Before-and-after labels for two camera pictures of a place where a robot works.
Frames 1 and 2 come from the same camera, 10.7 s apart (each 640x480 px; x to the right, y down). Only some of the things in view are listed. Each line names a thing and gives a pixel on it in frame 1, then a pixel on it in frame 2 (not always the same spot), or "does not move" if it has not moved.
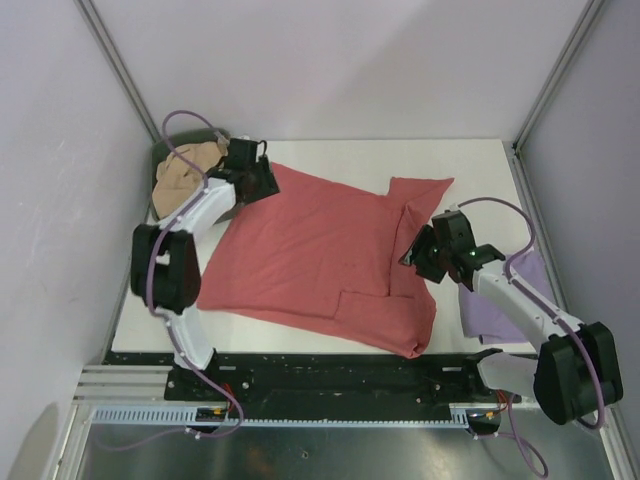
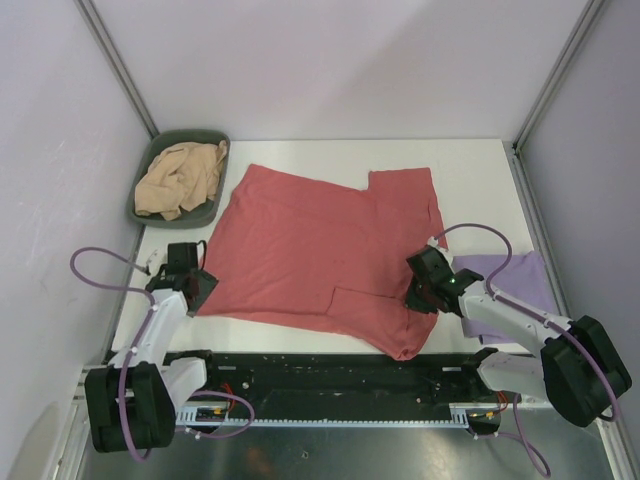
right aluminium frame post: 513,147 does not move
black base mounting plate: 323,381 does not move
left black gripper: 267,185 -> 207,284
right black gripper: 416,253 -> 412,302
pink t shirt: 328,259 does not move
